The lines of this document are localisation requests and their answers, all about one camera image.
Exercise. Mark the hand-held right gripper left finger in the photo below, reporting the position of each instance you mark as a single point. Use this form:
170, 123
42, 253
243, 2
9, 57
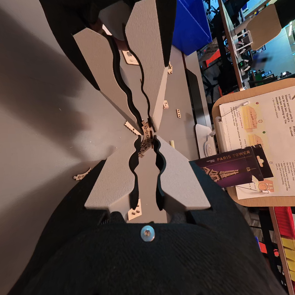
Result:
110, 184

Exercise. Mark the small wooden block piece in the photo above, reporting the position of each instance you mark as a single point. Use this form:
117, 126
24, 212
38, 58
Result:
166, 104

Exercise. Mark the person's left hand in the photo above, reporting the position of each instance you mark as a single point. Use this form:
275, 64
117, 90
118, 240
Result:
121, 45

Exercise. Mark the yellow storage bin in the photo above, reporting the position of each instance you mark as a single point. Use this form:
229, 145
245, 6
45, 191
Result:
290, 258

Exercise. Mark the grey desk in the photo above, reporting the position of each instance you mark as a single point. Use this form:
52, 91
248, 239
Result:
34, 115

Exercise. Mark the wooden tower arch assembly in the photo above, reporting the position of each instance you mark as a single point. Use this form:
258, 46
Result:
145, 142

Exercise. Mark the wooden sheet with slotted plate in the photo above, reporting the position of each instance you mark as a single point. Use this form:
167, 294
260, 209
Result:
125, 60

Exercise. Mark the square wooden plate with holes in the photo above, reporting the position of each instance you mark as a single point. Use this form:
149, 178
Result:
130, 128

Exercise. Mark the small scalloped wooden piece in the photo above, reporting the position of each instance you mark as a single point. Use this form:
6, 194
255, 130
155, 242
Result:
170, 69

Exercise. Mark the white board stand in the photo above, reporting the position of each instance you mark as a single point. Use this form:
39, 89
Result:
202, 136

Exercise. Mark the red storage bin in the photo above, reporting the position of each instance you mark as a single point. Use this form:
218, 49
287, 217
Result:
285, 221

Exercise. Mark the printed instruction sheet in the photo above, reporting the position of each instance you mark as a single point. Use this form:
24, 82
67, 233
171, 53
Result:
272, 129

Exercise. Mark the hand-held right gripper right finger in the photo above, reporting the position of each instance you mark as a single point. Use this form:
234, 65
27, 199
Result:
184, 184

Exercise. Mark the wooden lattice strip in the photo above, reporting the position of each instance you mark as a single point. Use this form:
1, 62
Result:
80, 177

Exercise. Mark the small wooden peg plate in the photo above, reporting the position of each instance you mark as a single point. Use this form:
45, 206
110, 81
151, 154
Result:
131, 216

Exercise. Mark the rounded wooden board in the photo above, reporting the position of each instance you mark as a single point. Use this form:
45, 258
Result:
265, 25

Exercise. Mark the purple tower kit box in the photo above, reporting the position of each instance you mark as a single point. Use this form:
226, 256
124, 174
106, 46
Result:
230, 166

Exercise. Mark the blue plastic bin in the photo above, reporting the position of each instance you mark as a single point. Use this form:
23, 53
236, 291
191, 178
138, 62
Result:
191, 27

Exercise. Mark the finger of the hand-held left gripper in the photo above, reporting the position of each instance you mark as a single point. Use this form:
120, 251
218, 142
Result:
149, 46
101, 69

